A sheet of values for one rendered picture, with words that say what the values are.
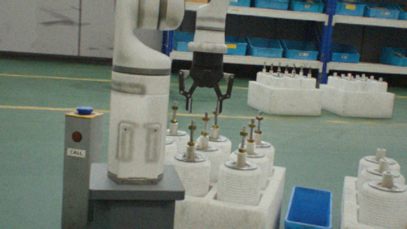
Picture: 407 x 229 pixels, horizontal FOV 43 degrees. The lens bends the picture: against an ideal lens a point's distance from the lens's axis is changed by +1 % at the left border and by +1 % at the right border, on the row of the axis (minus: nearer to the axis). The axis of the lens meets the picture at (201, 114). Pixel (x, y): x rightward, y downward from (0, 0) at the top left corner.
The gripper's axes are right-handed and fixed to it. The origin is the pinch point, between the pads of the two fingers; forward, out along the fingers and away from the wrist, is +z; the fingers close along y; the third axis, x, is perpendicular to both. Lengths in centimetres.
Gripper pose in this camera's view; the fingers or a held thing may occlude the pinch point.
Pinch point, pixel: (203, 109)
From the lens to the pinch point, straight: 127.3
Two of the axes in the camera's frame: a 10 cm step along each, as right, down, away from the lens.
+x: -0.6, 1.5, -9.9
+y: -10.0, -0.8, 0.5
